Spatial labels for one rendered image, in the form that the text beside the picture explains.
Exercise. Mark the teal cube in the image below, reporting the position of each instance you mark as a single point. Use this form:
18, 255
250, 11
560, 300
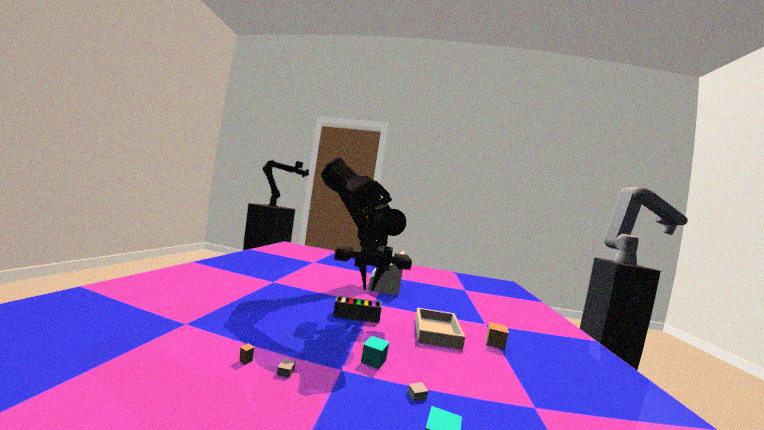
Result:
375, 352

